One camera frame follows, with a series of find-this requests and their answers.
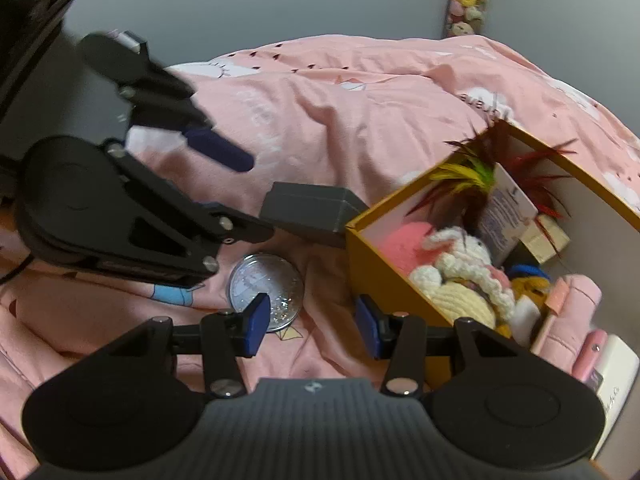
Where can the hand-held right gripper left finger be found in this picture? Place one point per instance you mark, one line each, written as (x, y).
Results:
(257, 327)

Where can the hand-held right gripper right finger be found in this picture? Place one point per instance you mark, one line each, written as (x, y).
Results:
(367, 327)

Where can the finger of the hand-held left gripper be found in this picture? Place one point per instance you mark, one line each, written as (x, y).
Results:
(240, 225)
(225, 152)

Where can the round silver glitter tin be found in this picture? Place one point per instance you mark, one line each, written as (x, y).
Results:
(265, 280)

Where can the orange cardboard box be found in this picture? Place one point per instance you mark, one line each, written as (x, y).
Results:
(380, 260)

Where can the grey box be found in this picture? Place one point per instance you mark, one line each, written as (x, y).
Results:
(310, 210)

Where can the pink plush ball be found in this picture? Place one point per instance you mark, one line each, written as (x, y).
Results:
(405, 242)

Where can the white crochet bunny toy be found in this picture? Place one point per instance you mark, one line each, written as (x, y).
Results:
(465, 255)

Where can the yellow plush toy blue hat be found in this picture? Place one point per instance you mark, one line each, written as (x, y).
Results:
(532, 285)

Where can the white printed tag card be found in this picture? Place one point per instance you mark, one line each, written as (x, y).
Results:
(505, 210)

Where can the red feather cat toy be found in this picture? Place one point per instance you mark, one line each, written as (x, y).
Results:
(470, 175)

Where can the gold box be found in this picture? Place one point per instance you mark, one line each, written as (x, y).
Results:
(547, 240)

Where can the pink fabric pouch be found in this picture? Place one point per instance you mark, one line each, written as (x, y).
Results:
(575, 320)

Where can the white rectangular box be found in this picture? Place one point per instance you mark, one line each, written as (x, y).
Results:
(612, 375)

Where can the pink printed blanket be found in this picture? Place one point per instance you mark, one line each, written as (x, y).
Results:
(350, 110)

